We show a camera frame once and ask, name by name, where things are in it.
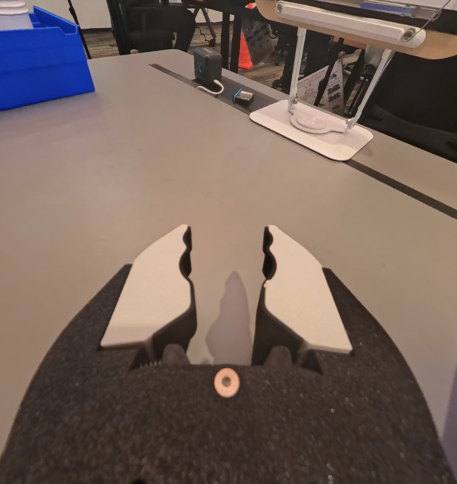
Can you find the stack of white paper cups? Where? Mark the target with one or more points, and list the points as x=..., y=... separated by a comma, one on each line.
x=9, y=19

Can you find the white paper cup green band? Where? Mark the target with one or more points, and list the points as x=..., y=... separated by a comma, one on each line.
x=16, y=2

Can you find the small black box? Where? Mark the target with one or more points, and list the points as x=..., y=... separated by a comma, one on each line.
x=243, y=96

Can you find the orange traffic cone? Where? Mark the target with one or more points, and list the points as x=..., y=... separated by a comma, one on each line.
x=245, y=53

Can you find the dark printed sheet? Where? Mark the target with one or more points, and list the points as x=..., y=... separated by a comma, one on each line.
x=258, y=41

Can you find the black device with green display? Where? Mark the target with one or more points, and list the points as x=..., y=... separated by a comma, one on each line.
x=207, y=62

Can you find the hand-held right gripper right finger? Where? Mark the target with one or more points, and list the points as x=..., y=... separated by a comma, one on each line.
x=304, y=306

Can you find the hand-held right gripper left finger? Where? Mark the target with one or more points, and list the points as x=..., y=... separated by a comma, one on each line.
x=153, y=298

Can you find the hanging printed paper sheet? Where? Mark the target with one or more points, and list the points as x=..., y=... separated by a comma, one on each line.
x=321, y=89

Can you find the white board stand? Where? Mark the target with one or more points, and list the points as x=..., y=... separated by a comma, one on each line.
x=338, y=140

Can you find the blue plastic bin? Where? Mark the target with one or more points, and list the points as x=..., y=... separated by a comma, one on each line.
x=35, y=72

